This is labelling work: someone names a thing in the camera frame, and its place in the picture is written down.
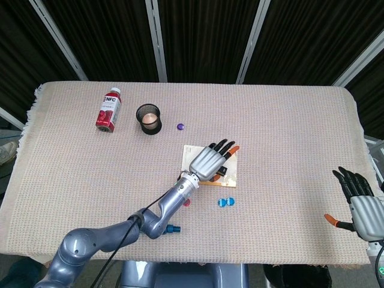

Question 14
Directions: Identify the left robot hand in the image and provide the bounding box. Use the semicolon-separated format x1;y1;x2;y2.
188;138;241;182

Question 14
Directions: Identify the red juice bottle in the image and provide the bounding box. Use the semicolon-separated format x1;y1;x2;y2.
95;86;123;133

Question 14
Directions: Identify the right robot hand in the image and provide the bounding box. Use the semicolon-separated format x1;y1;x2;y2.
323;166;384;241

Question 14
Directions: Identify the grey partition post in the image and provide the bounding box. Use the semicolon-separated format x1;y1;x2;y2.
0;106;26;130
145;0;168;83
29;0;89;82
331;28;384;88
235;0;271;85

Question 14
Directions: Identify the black mesh pen holder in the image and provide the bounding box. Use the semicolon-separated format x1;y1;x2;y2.
136;103;163;135

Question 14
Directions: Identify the white shoe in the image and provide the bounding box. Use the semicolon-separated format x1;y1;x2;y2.
0;140;19;166

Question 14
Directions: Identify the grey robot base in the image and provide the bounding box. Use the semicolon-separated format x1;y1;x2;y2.
119;260;250;288

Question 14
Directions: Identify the beige woven tablecloth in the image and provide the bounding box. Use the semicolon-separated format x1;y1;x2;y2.
0;80;376;266

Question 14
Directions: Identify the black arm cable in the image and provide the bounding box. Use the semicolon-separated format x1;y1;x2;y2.
91;179;184;288

